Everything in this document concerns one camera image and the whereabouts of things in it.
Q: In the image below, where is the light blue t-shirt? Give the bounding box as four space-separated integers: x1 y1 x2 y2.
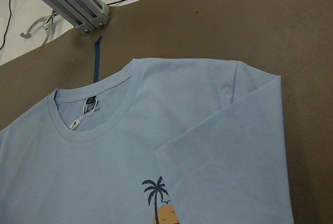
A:
1 58 293 223

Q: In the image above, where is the white garment tag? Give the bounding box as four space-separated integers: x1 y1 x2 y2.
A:
69 97 98 130

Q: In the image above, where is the white grabber reach tool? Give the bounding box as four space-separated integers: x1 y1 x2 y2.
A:
20 10 58 45

